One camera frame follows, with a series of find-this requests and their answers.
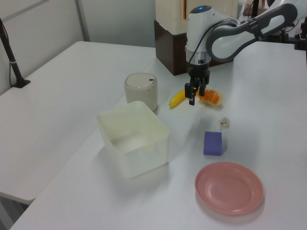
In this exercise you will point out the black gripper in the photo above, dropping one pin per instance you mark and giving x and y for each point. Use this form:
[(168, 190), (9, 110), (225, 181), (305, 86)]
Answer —
[(199, 70)]

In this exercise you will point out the orange glazed bread loaf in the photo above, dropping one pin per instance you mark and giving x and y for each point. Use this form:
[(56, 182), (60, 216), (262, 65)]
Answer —
[(213, 98)]

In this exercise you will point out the white grey Franka robot arm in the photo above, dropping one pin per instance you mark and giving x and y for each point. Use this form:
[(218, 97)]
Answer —
[(199, 28)]

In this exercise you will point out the yellow toy banana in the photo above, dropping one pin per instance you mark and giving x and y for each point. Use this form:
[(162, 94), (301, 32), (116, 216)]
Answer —
[(176, 99)]

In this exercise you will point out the crumpled white paper ball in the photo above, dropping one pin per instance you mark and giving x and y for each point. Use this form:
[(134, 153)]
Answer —
[(224, 122)]

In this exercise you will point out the dark brown cabinet box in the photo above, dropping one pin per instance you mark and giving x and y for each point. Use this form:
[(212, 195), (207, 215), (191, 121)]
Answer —
[(170, 52)]

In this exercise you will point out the purple cube block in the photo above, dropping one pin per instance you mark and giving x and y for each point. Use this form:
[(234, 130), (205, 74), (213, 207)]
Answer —
[(212, 143)]

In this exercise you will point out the beige lidded mini trash can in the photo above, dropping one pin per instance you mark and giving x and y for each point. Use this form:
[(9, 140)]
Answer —
[(141, 93)]

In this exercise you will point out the cream toy fridge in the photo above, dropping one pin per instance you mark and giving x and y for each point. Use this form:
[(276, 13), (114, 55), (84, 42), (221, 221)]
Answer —
[(170, 14)]

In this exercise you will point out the white open plastic container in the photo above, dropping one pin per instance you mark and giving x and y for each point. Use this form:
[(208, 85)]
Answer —
[(144, 158)]

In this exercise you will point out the black electronics box red light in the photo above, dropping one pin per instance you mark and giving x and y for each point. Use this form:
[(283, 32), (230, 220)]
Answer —
[(275, 37)]

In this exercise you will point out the pink round plate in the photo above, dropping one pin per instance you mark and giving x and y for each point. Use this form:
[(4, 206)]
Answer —
[(230, 189)]

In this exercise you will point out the black table clamp mount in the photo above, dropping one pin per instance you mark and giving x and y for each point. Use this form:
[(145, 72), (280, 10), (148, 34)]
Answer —
[(301, 38)]

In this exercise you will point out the black camera stand pole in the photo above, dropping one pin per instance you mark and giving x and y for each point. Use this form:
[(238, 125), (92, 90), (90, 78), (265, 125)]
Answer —
[(13, 64)]

